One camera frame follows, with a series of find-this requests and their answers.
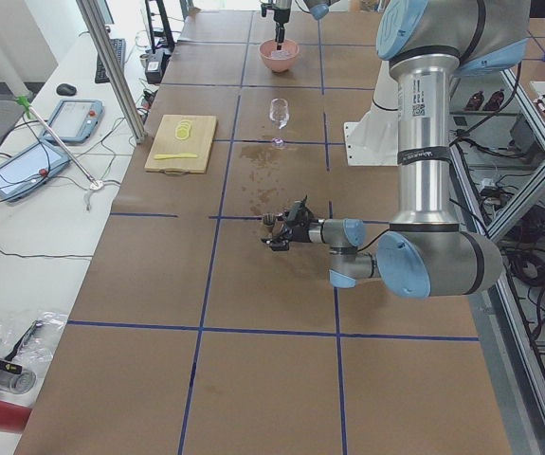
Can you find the black box device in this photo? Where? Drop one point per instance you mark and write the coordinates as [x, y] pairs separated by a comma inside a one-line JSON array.
[[156, 64]]

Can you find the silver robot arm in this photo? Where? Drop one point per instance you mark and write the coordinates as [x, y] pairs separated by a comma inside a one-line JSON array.
[[317, 8], [424, 252]]

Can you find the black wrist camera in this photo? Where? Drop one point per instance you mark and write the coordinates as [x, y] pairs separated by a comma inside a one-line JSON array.
[[299, 214]]

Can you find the black computer mouse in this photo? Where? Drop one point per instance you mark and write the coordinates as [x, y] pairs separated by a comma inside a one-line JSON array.
[[66, 89]]

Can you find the clear wine glass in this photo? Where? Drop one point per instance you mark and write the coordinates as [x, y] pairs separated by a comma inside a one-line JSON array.
[[279, 116]]

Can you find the blue teach pendant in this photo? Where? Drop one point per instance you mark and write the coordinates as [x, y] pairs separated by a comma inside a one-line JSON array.
[[30, 169], [75, 120]]

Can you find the blue teach pendant far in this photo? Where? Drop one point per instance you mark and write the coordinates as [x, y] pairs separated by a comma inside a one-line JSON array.
[[75, 120]]

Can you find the clear ice cube pile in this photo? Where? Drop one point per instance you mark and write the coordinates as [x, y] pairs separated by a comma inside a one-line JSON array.
[[280, 55]]

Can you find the bamboo cutting board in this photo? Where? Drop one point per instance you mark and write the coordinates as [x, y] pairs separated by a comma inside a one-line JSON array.
[[200, 142]]

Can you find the steel double jigger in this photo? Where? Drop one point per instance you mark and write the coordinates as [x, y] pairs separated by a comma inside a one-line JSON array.
[[270, 220]]

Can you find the blue teach pendant near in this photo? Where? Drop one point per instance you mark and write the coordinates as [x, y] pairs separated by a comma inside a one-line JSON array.
[[30, 169]]

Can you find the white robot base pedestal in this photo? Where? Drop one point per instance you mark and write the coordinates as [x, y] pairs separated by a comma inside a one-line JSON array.
[[373, 141]]

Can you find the yellow plastic knife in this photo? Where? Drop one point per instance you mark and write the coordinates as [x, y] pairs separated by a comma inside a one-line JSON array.
[[175, 156]]

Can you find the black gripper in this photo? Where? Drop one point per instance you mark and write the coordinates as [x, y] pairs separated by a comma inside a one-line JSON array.
[[279, 10], [301, 231]]

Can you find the aluminium frame post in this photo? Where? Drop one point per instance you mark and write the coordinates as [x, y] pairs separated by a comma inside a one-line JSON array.
[[96, 27]]

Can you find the pink bowl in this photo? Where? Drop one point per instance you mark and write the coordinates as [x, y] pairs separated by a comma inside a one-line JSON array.
[[268, 46]]

